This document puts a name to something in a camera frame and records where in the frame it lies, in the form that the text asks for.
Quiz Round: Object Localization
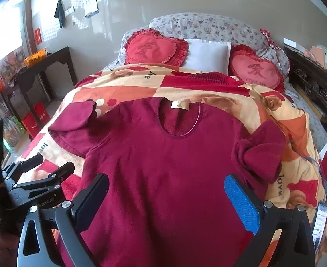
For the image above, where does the maroon short-sleeve shirt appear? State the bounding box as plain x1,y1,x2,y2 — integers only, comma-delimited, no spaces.
49,98,286,266

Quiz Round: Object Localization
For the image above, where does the colourful snack package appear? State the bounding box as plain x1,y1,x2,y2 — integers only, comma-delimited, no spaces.
3,116,25,149

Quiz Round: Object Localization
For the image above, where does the red gift box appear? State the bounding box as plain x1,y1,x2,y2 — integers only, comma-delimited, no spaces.
34,102,50,125
21,113,40,139

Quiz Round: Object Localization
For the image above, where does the orange red cream fleece blanket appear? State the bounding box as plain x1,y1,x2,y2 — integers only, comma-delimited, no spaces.
15,63,327,267

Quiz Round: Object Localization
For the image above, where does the dark wooden side table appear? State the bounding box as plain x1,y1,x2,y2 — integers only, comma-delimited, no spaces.
0,47,78,129

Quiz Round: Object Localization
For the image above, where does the orange basket on table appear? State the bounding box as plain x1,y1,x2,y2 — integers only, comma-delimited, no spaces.
24,49,48,68

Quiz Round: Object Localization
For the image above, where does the dark carved wooden cabinet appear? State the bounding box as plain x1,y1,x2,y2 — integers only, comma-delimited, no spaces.
284,46,327,133

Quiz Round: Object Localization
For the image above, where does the left red heart pillow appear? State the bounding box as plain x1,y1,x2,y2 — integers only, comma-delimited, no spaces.
124,28,189,67

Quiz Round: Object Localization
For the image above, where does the red heart pillow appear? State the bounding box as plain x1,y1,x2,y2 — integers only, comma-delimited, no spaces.
228,44,285,92
124,28,189,67

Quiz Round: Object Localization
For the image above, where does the right red heart pillow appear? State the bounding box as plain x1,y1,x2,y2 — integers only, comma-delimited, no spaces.
228,44,285,92

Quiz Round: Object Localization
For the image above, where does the white rectangular pillow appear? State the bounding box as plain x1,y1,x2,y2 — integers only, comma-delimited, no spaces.
182,39,232,75

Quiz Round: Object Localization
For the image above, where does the floral folded quilt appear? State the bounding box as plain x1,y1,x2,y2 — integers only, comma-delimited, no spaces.
117,12,291,81

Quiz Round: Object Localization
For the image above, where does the red wall sticker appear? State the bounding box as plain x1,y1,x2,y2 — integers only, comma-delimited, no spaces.
34,28,43,45

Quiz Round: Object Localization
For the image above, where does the dark towel on wall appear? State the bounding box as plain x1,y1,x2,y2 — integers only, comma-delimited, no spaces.
54,0,66,28

